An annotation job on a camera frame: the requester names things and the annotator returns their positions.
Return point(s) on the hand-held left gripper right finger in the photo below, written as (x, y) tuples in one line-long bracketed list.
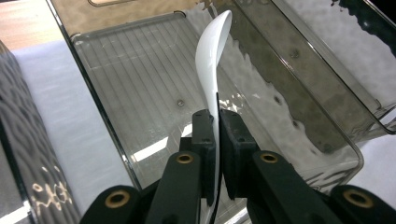
[(236, 146)]

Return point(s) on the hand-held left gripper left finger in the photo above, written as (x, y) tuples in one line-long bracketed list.
[(202, 140)]

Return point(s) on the transparent grey plastic bin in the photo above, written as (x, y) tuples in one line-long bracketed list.
[(342, 46), (25, 124), (140, 77)]

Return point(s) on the white ceramic spoon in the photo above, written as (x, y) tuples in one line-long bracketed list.
[(211, 46)]

